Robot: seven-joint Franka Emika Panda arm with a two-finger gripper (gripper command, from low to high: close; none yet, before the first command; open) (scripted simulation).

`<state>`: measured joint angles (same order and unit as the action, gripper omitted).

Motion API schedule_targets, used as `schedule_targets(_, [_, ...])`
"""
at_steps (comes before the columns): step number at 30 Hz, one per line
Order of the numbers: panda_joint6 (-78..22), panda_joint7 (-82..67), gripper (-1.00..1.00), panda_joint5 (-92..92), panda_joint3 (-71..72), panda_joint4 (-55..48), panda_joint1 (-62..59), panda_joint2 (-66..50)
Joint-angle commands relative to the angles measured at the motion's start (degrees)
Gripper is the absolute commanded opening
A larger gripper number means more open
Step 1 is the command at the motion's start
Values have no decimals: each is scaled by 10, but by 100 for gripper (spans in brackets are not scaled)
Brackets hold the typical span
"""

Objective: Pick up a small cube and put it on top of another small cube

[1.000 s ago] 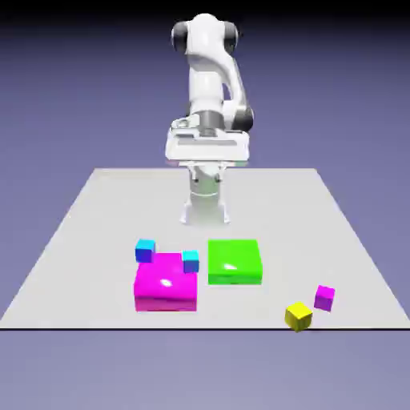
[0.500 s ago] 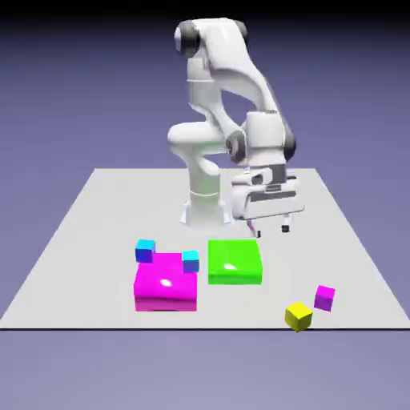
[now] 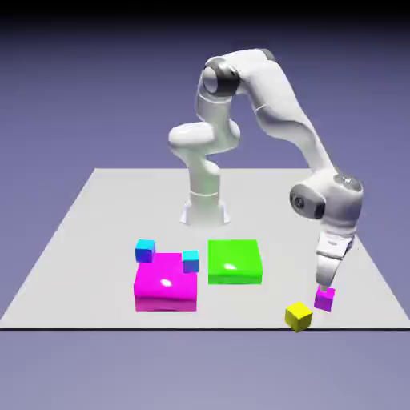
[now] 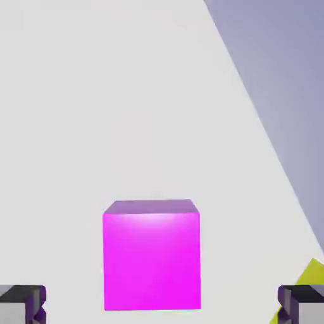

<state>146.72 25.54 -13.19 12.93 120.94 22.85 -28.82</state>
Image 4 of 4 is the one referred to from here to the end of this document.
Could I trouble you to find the small magenta cube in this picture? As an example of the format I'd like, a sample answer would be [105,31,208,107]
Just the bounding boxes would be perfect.
[102,199,202,311]

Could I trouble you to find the small yellow cube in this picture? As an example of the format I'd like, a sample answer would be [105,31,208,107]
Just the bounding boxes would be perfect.
[268,258,324,324]

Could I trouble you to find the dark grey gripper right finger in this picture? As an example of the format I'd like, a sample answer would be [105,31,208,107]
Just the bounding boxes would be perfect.
[277,284,324,324]

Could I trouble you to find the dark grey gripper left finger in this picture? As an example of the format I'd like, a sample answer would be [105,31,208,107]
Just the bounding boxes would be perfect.
[0,284,47,324]

